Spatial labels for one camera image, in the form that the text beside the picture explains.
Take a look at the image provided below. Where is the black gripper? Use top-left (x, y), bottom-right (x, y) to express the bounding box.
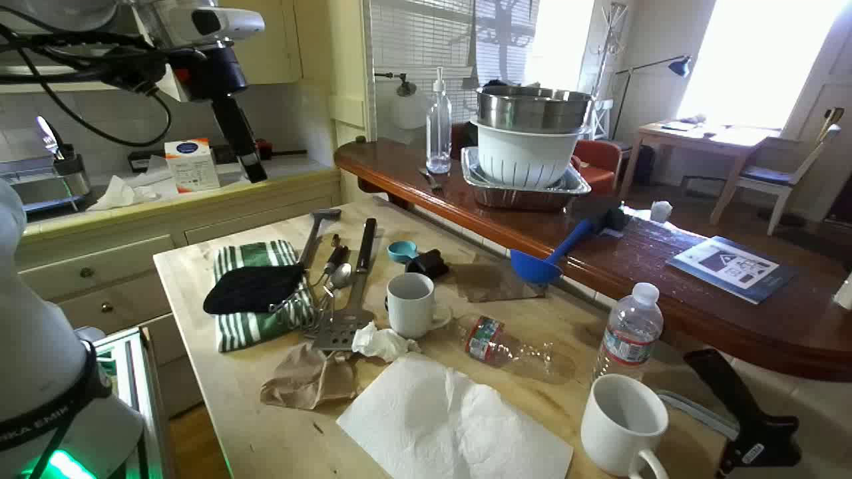
top-left (171, 43), bottom-right (270, 185)

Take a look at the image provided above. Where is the small white mug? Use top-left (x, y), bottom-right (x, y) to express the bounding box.
top-left (381, 269), bottom-right (454, 339)

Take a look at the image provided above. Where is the large white mug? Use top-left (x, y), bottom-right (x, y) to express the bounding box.
top-left (577, 370), bottom-right (672, 479)

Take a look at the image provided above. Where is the dark wooden bar counter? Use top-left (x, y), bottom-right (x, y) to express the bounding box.
top-left (333, 134), bottom-right (852, 383)

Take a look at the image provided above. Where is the white box blue logo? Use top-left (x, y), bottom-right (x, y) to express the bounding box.
top-left (163, 134), bottom-right (221, 197)

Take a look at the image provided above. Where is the crumpled white plastic wrap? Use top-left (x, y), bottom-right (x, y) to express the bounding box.
top-left (87, 166), bottom-right (181, 213)

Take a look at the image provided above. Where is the black cloth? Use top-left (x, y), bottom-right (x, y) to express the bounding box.
top-left (198, 262), bottom-right (308, 317)

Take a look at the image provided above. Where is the cream cabinet with drawers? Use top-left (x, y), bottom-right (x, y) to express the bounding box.
top-left (0, 166), bottom-right (344, 420)

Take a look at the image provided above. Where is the green white striped towel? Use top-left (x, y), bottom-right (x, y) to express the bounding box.
top-left (210, 236), bottom-right (320, 355)

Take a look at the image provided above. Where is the clear pump sanitizer bottle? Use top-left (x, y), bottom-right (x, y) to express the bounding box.
top-left (422, 67), bottom-right (454, 178)

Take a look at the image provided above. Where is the small teal measuring cup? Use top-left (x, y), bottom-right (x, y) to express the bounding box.
top-left (385, 236), bottom-right (421, 265)

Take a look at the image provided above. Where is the dish rack with utensils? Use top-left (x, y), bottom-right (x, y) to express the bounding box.
top-left (0, 114), bottom-right (91, 221)

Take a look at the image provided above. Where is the metal slotted spatula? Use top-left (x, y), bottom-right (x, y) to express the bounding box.
top-left (301, 216), bottom-right (381, 359)

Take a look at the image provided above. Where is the small black object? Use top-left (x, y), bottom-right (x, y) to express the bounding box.
top-left (405, 248), bottom-right (453, 282)

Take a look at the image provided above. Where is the crumpled white tissue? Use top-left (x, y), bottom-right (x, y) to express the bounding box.
top-left (348, 319), bottom-right (421, 365)

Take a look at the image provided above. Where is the aluminium foil tray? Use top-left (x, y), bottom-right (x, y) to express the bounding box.
top-left (458, 142), bottom-right (594, 213)

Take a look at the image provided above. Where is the blue plastic scoop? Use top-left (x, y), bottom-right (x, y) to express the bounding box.
top-left (509, 210), bottom-right (598, 286)

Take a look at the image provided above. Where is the crushed clear plastic bottle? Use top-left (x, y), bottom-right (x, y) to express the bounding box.
top-left (446, 313), bottom-right (579, 379)

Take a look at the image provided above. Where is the white paper towel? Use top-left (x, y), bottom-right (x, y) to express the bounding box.
top-left (333, 354), bottom-right (577, 479)

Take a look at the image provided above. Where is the upright clear water bottle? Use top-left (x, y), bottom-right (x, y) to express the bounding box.
top-left (590, 278), bottom-right (664, 383)

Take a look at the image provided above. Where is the blue desk lamp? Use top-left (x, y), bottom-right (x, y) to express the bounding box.
top-left (609, 51), bottom-right (694, 134)

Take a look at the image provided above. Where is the wooden desk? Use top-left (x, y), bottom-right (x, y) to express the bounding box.
top-left (618, 117), bottom-right (782, 202)

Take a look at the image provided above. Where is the blue white magazine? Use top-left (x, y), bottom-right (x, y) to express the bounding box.
top-left (663, 234), bottom-right (796, 307)

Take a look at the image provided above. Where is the bright window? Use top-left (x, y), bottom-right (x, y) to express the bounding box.
top-left (676, 0), bottom-right (848, 130)

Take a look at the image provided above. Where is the wooden chair blue seat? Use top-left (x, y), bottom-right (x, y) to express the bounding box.
top-left (704, 102), bottom-right (845, 236)

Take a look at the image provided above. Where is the black spatula grey handle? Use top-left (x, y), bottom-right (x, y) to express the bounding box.
top-left (294, 208), bottom-right (344, 274)

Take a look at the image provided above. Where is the black cable bundle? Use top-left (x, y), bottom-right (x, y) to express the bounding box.
top-left (0, 20), bottom-right (181, 152)

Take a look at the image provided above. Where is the metal spoon black handle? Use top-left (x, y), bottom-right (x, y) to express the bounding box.
top-left (317, 242), bottom-right (356, 291)

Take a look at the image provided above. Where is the wall lamp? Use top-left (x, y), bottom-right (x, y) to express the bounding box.
top-left (370, 68), bottom-right (421, 101)

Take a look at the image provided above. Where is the aluminium frame stand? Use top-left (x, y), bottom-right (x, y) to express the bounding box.
top-left (87, 322), bottom-right (176, 479)

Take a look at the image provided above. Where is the black clamp mount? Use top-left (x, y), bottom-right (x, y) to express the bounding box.
top-left (682, 346), bottom-right (804, 475)

